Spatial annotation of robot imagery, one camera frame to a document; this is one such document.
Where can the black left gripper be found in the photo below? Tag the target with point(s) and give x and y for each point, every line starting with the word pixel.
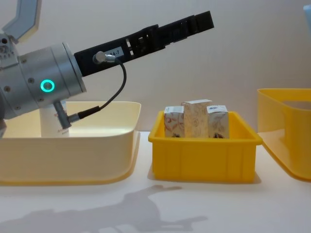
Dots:
pixel 114 52

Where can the left robot arm silver joint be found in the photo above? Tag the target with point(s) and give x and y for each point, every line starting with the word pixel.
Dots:
pixel 36 72

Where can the tall patterned beige carton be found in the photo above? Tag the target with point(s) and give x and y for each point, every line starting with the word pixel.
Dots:
pixel 196 119

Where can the short patterned carton red print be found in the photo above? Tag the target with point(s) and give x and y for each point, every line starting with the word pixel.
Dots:
pixel 173 123

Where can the short patterned carton blue top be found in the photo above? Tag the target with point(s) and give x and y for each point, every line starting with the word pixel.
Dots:
pixel 218 123

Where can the large yellow plastic tub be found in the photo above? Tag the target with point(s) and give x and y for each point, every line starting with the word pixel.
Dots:
pixel 274 116

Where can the small yellow plastic bin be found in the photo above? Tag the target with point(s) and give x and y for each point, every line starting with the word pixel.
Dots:
pixel 204 157

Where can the white plastic bottle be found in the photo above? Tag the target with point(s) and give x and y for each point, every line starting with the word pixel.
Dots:
pixel 49 121

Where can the cream plastic tub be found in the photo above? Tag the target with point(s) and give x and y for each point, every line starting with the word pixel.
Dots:
pixel 73 155

